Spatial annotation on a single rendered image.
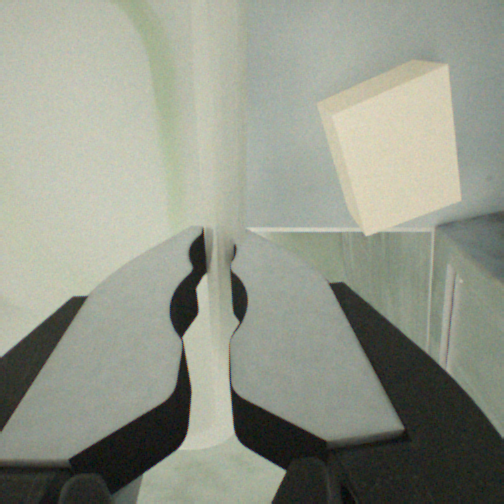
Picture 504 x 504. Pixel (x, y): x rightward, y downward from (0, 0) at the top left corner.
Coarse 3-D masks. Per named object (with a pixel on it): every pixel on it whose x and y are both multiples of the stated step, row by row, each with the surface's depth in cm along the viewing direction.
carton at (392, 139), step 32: (416, 64) 39; (352, 96) 39; (384, 96) 36; (416, 96) 36; (448, 96) 36; (352, 128) 37; (384, 128) 37; (416, 128) 38; (448, 128) 38; (352, 160) 39; (384, 160) 39; (416, 160) 39; (448, 160) 40; (352, 192) 42; (384, 192) 41; (416, 192) 42; (448, 192) 42; (384, 224) 44
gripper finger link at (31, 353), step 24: (72, 312) 8; (48, 336) 7; (0, 360) 7; (24, 360) 7; (0, 384) 6; (24, 384) 6; (0, 408) 6; (0, 432) 5; (0, 480) 5; (24, 480) 5; (48, 480) 5
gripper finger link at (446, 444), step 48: (336, 288) 8; (384, 336) 7; (384, 384) 6; (432, 384) 6; (432, 432) 5; (480, 432) 5; (336, 480) 5; (384, 480) 5; (432, 480) 5; (480, 480) 5
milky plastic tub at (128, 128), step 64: (0, 0) 13; (64, 0) 13; (128, 0) 13; (192, 0) 7; (0, 64) 14; (64, 64) 14; (128, 64) 14; (192, 64) 14; (0, 128) 16; (64, 128) 16; (128, 128) 16; (192, 128) 15; (0, 192) 18; (64, 192) 17; (128, 192) 17; (192, 192) 17; (0, 256) 20; (64, 256) 20; (128, 256) 19; (0, 320) 21; (192, 384) 18; (192, 448) 16
